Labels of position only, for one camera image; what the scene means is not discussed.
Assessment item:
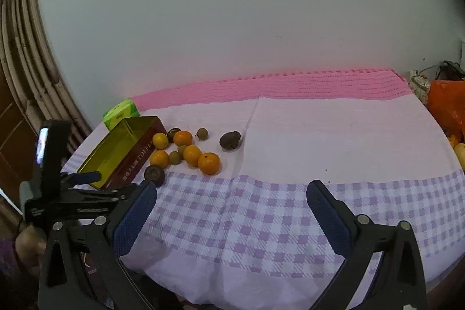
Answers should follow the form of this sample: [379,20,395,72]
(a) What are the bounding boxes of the orange plastic bag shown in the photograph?
[426,79,465,140]

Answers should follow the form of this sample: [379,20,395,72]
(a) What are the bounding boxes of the gold and red tin box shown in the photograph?
[76,116,168,191]

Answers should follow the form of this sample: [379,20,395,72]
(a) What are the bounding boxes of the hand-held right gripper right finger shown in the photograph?
[306,180,427,310]

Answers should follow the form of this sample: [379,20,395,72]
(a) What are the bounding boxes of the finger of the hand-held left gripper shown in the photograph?
[71,184,138,202]
[60,171,101,189]

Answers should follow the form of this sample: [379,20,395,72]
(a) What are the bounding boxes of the beige striped curtain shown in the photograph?
[0,0,93,154]

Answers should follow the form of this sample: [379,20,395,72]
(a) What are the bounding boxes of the pink foam mat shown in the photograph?
[129,68,413,112]

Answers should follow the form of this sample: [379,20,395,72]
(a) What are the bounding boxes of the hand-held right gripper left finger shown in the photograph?
[38,180,158,310]

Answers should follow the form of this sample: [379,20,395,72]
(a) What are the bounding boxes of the brown wooden door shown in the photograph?
[0,67,37,194]

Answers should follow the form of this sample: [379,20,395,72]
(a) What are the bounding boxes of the pale crumpled bag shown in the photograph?
[409,68,431,103]

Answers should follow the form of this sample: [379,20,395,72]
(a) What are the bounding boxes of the orange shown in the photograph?
[152,132,169,150]
[183,145,203,167]
[198,152,221,175]
[150,150,170,168]
[173,130,193,147]

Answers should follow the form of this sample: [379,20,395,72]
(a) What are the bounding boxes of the green tissue pack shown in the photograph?
[102,98,141,131]

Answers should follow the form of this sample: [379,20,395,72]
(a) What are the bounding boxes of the person's left hand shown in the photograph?
[15,223,47,278]

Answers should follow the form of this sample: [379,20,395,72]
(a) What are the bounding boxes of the dark cables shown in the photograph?
[418,60,465,82]

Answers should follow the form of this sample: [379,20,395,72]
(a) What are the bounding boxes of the white and purple checked cloth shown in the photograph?
[60,94,465,307]

